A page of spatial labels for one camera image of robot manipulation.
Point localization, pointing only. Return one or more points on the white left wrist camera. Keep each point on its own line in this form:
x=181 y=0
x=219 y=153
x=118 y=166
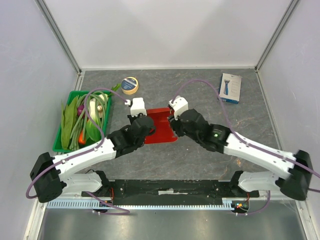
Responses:
x=137 y=106

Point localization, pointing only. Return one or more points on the green leafy vegetables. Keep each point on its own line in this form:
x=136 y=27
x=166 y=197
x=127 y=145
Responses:
x=68 y=118

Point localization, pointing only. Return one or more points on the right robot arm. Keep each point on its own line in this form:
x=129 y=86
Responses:
x=287 y=172

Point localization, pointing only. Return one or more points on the masking tape roll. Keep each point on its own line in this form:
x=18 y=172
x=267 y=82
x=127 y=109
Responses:
x=129 y=85

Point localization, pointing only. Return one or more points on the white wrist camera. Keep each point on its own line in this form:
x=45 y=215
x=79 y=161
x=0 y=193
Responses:
x=137 y=106
x=179 y=106

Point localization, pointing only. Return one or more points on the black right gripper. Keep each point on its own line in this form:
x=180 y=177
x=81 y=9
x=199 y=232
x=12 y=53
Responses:
x=173 y=122

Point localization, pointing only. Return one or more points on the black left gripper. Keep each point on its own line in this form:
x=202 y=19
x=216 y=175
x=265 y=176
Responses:
x=131 y=118

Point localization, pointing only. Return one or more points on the red paper box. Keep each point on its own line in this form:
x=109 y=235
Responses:
x=163 y=132

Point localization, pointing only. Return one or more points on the razor package box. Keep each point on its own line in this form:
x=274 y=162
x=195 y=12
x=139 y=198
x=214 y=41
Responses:
x=230 y=88

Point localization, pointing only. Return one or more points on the orange carrot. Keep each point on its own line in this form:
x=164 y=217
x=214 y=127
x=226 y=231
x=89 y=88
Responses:
x=81 y=138

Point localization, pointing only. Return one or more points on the green long beans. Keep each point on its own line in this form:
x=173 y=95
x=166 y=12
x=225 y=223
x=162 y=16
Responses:
x=80 y=125

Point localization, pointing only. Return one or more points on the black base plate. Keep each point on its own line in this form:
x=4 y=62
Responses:
x=170 y=192

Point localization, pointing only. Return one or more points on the bok choy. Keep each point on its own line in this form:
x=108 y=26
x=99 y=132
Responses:
x=91 y=130

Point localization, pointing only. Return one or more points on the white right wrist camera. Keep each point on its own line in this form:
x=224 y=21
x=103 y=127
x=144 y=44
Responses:
x=179 y=106

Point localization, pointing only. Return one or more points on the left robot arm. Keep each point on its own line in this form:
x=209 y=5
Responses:
x=53 y=176

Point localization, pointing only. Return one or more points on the purple onion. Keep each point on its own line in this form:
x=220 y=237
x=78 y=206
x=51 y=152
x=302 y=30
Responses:
x=80 y=109

